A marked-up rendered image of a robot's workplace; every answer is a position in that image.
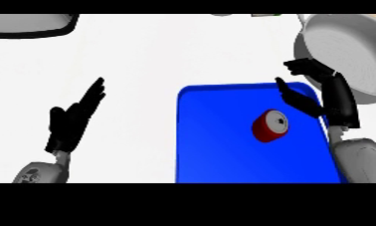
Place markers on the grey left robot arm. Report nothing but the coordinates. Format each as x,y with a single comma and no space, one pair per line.
44,170

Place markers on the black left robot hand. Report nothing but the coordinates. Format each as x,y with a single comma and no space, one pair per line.
70,124

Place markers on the blue tray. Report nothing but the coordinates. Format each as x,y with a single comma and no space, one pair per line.
244,143

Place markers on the red can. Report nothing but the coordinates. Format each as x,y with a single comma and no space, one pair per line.
269,125

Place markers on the green and tan object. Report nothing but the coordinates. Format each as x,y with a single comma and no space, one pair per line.
266,15

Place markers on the small grey object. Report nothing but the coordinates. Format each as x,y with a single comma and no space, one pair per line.
221,14

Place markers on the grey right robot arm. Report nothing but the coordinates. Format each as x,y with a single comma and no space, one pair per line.
355,157

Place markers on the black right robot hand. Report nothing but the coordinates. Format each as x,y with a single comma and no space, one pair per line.
337,100

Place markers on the grey appliance with black rim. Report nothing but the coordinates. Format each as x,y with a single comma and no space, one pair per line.
34,24

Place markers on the grey pot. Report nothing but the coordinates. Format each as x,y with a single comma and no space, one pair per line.
342,54

